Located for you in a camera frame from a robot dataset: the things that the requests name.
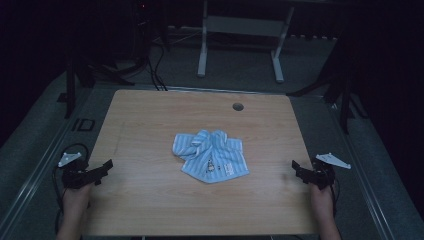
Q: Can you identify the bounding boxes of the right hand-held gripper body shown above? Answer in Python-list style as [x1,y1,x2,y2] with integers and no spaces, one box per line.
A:
[309,152,352,191]

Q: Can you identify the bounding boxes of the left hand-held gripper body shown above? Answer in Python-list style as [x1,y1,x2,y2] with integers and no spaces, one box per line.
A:
[58,152,103,190]

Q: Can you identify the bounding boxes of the blue striped towel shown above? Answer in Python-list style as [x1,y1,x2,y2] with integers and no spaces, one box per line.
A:
[171,129,250,184]

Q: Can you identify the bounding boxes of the person's left hand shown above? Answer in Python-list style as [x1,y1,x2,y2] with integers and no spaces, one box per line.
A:
[62,183,94,218]

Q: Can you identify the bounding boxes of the person's right hand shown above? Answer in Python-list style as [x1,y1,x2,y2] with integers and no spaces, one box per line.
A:
[310,184,334,218]

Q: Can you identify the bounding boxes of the black metal stand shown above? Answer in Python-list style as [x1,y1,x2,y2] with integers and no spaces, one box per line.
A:
[286,33,368,135]
[64,49,136,119]

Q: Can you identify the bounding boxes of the dark equipment rack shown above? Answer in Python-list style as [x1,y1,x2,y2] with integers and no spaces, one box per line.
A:
[131,0,169,53]

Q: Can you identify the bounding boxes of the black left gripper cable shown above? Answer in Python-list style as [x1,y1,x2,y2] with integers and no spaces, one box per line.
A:
[51,143,90,234]

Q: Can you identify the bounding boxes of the black floor cables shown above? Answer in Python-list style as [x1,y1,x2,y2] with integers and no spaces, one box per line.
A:
[146,43,168,92]

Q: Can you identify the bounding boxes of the white metal desk frame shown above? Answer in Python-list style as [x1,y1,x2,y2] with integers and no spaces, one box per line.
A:
[196,0,296,84]

